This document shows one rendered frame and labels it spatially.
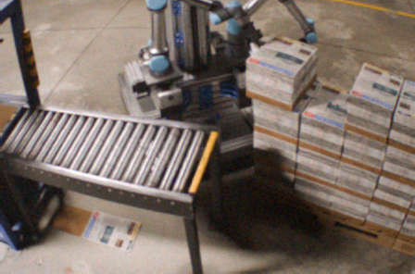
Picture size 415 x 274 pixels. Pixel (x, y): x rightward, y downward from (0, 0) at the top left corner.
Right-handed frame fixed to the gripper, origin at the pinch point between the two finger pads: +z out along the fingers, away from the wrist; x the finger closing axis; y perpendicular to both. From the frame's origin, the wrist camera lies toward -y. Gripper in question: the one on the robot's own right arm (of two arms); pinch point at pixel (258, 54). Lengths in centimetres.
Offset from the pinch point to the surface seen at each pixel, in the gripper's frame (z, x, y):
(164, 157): 12, -78, -17
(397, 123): 48, -18, 84
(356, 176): 78, -19, 45
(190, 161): 18, -74, -7
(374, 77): 30, 6, 68
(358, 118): 41, -19, 59
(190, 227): 42, -98, -4
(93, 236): 54, -106, -104
